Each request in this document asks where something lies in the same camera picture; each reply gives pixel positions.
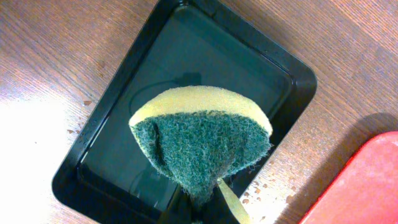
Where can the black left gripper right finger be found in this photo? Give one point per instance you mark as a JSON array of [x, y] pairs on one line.
[[216, 210]]

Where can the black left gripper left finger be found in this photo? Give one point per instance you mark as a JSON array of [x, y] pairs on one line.
[[179, 210]]

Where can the yellow green sponge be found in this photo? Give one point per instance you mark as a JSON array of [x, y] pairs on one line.
[[199, 135]]

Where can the black rectangular water tray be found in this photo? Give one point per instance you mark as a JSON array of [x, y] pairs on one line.
[[105, 176]]

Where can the red plastic tray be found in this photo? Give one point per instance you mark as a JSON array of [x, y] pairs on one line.
[[365, 191]]

